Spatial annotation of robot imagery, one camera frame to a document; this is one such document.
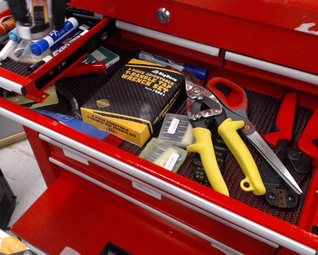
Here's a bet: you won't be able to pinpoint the red handled crimping tool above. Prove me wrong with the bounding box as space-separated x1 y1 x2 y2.
260 91 318 209

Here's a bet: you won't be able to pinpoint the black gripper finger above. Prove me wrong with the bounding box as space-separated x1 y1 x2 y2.
52 0 69 31
6 0 29 23

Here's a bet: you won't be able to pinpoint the clear drill bit case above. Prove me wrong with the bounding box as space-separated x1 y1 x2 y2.
158 113 195 148
139 138 188 173

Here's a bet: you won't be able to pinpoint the white label on drawer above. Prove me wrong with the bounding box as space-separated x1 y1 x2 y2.
132 181 162 200

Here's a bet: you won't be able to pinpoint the black expo marker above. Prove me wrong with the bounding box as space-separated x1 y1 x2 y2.
27 21 95 72

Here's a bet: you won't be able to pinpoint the light blue capped marker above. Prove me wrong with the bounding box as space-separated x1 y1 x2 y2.
9 27 21 42

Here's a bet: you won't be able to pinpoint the orange crayola marker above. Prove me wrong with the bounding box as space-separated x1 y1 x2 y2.
0 17 16 35

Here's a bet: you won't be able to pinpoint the blue card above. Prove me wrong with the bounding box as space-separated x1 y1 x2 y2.
32 108 109 140

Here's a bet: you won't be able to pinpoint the green staples box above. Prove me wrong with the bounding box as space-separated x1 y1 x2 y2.
82 46 120 68

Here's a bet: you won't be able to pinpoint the black yellow wrench set box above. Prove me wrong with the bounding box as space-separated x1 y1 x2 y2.
81 58 185 146

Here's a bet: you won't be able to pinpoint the silver box cutter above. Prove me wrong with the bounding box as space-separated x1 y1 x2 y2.
16 0 54 40

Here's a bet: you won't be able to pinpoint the small upper red drawer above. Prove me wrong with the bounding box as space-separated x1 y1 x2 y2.
0 18 116 103

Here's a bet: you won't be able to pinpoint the blue capped marker in drawer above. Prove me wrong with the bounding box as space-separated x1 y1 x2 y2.
135 50 209 80

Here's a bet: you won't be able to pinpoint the silver cabinet lock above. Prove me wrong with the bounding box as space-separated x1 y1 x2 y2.
156 7 171 23

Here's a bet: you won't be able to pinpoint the red grey scissors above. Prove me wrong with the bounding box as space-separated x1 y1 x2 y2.
206 77 302 196

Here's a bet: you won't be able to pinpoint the red handled pliers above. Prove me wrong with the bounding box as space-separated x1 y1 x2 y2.
62 62 107 78

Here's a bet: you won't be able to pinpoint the yellow handled tin snips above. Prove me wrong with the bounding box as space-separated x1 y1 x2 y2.
185 70 266 196

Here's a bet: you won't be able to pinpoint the white thin pen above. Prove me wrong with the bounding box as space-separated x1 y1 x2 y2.
0 40 18 63

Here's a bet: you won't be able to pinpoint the black wire stripper tool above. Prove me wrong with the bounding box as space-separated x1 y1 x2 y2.
192 118 227 183

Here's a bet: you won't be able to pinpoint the large open red drawer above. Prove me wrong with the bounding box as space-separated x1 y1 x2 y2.
0 44 318 255

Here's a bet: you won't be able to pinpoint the red tool chest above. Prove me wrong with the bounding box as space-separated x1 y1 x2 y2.
0 0 318 255

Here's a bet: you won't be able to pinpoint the blue expo marker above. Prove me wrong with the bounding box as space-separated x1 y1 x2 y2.
30 17 78 56

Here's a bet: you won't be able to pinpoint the clear drill bit case front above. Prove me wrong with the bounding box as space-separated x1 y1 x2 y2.
139 138 188 173

